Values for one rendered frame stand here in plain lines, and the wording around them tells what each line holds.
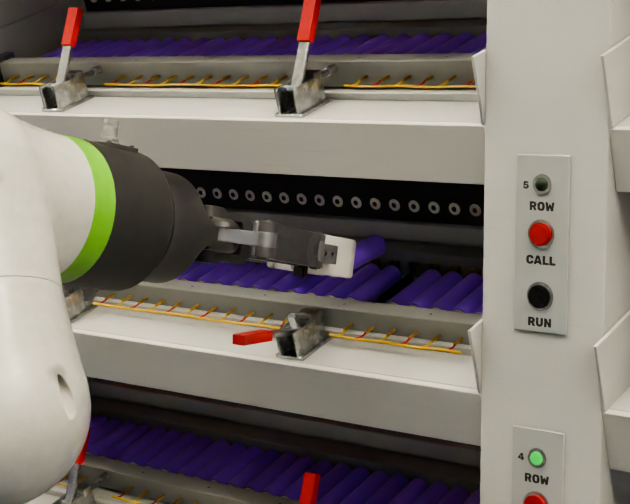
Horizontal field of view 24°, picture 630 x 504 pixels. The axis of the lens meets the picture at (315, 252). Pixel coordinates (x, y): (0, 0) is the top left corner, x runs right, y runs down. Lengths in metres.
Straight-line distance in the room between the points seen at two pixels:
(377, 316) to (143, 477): 0.33
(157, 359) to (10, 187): 0.46
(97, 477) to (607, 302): 0.59
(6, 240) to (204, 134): 0.41
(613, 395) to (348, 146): 0.27
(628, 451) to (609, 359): 0.06
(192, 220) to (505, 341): 0.24
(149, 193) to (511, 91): 0.27
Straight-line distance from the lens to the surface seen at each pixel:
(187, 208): 0.95
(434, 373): 1.09
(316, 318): 1.16
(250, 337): 1.10
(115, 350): 1.28
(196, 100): 1.24
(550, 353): 1.02
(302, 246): 1.02
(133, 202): 0.90
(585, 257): 1.00
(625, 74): 1.00
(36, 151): 0.84
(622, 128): 0.98
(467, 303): 1.15
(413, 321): 1.13
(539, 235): 1.00
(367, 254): 1.16
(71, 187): 0.86
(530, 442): 1.04
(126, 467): 1.40
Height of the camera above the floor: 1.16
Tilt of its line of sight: 7 degrees down
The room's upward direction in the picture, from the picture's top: straight up
